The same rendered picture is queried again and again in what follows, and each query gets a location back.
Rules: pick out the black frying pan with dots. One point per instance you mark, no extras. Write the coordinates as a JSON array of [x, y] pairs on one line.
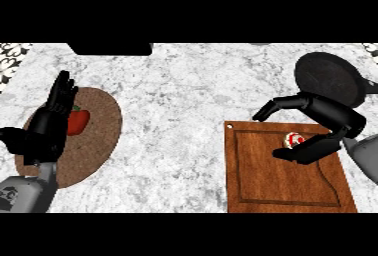
[[327, 78]]

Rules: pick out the black appliance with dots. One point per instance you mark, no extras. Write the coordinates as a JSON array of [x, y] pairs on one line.
[[111, 48]]

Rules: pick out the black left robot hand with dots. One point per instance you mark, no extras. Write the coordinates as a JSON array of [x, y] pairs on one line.
[[46, 133]]

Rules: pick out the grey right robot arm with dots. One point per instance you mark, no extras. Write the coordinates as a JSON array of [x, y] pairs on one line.
[[364, 156]]

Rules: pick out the brown wooden cutting board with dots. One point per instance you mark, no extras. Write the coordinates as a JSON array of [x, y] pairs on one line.
[[281, 173]]

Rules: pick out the round brown placemat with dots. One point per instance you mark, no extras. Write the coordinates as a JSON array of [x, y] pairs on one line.
[[91, 140]]

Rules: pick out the red and white cupcake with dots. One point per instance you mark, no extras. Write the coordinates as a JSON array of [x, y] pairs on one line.
[[294, 139]]

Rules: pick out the red bell pepper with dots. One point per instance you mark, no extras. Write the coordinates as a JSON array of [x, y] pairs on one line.
[[79, 121]]

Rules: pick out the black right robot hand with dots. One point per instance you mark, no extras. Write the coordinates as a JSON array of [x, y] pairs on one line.
[[327, 113]]

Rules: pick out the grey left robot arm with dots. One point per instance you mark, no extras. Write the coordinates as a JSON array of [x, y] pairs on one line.
[[27, 190]]

